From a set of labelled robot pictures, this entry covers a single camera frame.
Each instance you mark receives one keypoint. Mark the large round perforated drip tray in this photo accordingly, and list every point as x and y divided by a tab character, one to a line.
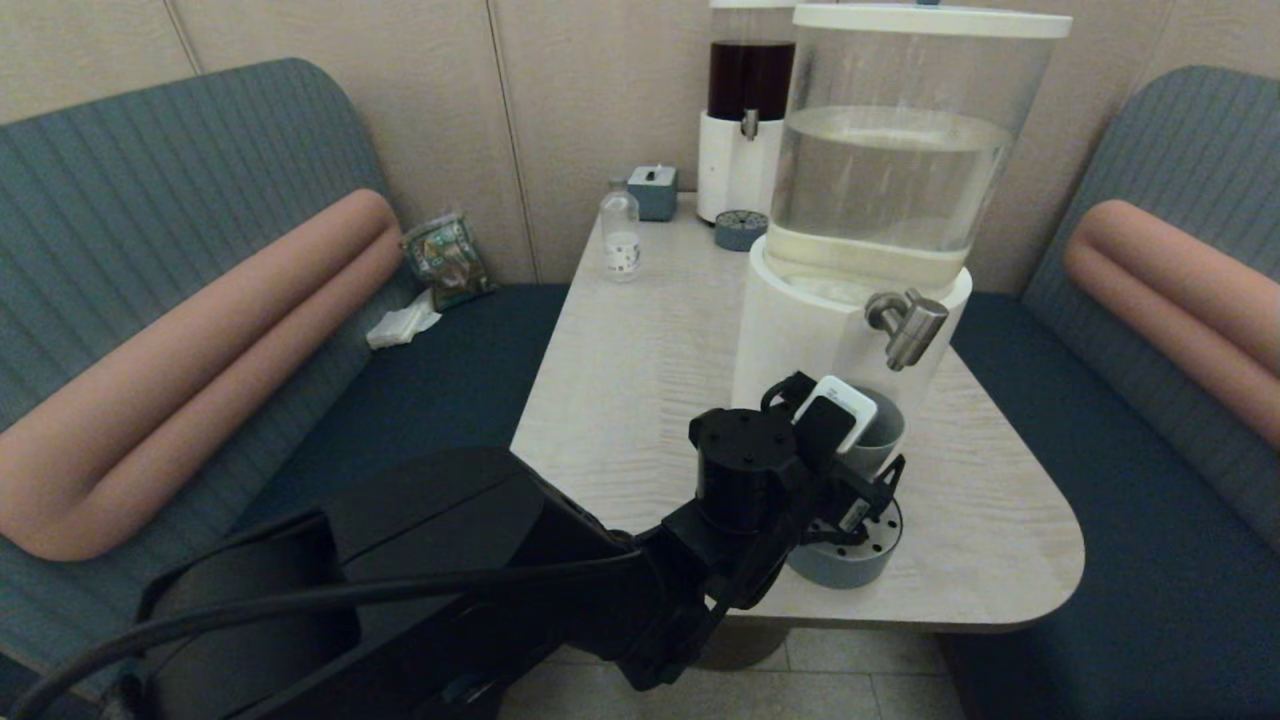
840	570

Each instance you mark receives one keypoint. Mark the crumpled white tissue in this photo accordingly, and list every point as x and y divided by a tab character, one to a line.
405	323

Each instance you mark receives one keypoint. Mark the clear bottle with white label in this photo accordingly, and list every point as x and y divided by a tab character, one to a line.
621	250

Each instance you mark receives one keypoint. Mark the small round drip tray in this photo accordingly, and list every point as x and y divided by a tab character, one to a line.
740	236

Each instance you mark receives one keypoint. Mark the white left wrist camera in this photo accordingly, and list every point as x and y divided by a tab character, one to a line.
840	410

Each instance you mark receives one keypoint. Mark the large clear water dispenser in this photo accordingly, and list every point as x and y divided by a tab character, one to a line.
800	330

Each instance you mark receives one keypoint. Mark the small metal drink tap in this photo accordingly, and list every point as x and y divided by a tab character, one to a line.
750	125

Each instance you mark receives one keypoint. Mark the metal water dispenser tap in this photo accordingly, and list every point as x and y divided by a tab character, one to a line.
912	335

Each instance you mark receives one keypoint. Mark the green printed snack bag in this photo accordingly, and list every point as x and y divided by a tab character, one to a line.
450	263

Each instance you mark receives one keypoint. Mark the grey table pedestal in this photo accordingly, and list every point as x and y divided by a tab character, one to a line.
760	645

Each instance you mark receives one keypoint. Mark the blue-grey tissue box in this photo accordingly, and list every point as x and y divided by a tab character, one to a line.
655	193

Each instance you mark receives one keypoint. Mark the dark drink dispenser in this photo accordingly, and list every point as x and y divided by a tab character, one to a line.
735	170

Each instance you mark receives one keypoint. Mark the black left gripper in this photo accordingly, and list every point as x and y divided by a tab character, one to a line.
835	505

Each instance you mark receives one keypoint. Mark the grey-blue plastic cup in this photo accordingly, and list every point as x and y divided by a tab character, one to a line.
880	435

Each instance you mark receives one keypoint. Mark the dark blue seat cushion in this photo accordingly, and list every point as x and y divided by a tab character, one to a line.
420	400
1150	560

